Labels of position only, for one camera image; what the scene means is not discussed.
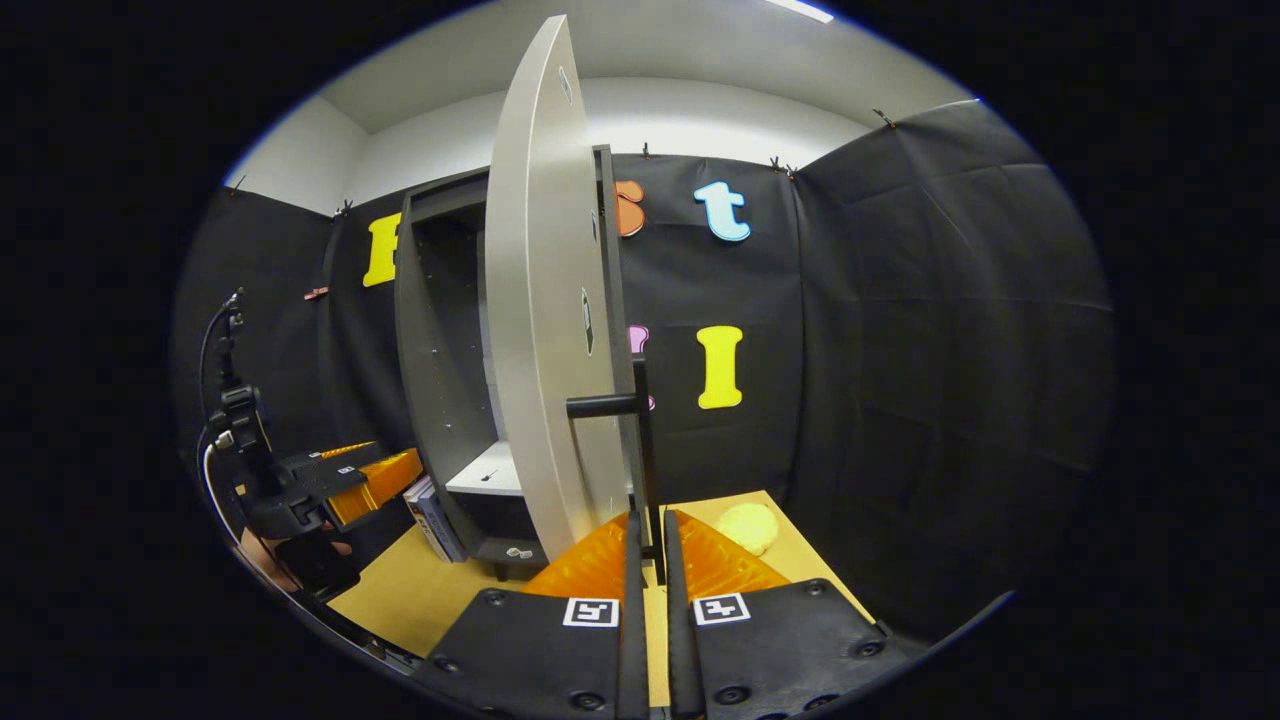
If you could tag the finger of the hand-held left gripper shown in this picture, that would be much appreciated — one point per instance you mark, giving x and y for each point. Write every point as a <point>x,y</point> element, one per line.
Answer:
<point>330,480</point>
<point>315,458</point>

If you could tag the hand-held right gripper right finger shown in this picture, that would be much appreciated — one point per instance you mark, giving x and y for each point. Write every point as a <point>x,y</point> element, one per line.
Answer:
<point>680,650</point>

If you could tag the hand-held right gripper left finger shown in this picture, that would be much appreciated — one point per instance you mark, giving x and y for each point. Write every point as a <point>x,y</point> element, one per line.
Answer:
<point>632,640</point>

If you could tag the beige cabinet door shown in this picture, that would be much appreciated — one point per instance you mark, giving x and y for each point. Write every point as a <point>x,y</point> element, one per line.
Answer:
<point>540,300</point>

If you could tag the white cover book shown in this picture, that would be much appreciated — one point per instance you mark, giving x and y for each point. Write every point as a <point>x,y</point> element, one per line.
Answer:
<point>412,498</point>

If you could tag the lavender spine book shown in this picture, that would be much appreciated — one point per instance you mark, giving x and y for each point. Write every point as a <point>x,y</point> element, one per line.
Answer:
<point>447,535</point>

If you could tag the yellow bumpy round object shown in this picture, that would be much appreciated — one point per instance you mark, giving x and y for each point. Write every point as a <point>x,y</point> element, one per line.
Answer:
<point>748,528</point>

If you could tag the black backdrop cloth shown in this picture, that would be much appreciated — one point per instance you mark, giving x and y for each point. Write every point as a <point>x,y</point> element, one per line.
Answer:
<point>900,350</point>

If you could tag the long ceiling light panel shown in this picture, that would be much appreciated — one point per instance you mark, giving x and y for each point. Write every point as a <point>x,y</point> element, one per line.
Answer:
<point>800,9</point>

